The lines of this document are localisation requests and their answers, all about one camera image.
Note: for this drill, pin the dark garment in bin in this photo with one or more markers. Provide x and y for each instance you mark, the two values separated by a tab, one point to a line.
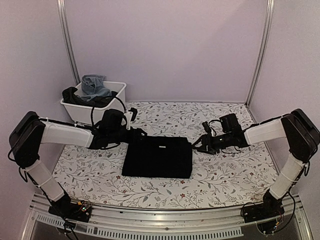
98	98

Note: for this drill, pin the black t-shirt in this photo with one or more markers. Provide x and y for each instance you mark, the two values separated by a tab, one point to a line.
159	157

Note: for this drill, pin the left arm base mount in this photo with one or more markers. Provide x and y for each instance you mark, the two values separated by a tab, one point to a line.
67	209

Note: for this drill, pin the front aluminium rail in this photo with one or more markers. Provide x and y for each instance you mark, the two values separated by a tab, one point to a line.
123	223

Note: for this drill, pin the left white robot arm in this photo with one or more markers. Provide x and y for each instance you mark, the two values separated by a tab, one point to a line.
30	136

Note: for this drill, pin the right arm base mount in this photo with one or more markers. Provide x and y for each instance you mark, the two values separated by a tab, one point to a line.
269	208

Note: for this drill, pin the left aluminium frame post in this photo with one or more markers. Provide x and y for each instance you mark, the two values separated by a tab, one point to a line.
61	6

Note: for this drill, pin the white plastic laundry bin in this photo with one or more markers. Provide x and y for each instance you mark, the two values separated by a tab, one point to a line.
82	114

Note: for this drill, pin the aluminium frame post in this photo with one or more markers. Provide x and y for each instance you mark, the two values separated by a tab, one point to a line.
262	51
61	6

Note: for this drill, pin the right aluminium frame post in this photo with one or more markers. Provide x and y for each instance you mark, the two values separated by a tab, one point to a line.
262	51

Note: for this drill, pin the blue denim garment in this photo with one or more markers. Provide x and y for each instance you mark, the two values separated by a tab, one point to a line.
92	86

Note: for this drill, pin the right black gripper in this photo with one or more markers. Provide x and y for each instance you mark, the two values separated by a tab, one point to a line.
202	148

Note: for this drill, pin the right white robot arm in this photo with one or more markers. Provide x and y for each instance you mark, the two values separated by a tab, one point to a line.
295	129

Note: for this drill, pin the floral patterned table mat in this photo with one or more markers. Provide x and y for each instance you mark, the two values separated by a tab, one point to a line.
230	178

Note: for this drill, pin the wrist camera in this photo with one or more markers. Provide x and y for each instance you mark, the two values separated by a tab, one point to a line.
230	124
112	120

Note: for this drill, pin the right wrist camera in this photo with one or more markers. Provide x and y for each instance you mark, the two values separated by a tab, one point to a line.
230	124

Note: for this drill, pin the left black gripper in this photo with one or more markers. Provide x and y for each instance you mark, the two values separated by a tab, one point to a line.
136	132

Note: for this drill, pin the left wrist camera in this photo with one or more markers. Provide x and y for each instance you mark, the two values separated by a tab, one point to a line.
112	120

